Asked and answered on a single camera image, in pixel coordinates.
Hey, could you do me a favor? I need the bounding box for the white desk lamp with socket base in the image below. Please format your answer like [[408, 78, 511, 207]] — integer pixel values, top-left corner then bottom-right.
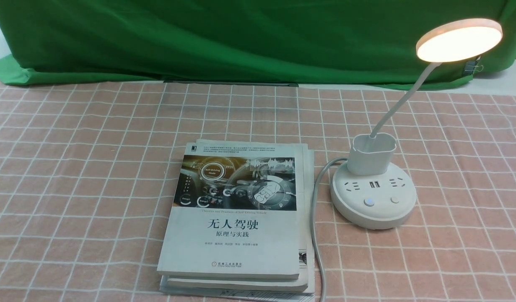
[[330, 18, 503, 230]]

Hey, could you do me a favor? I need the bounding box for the top self-driving textbook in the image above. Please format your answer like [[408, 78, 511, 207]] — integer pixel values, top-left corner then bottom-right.
[[157, 142, 305, 280]]

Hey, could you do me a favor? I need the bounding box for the green backdrop cloth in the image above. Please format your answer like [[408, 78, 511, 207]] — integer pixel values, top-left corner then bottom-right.
[[0, 0, 516, 90]]

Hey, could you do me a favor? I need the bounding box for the bottom book with circuit cover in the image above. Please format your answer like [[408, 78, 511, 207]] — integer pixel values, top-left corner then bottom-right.
[[160, 143, 315, 302]]

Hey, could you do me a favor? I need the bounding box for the black binder clip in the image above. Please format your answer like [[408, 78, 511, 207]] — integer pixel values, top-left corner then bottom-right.
[[462, 57, 484, 76]]

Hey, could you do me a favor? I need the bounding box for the white lamp power cable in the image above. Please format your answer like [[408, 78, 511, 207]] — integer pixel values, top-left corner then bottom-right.
[[310, 157, 349, 302]]

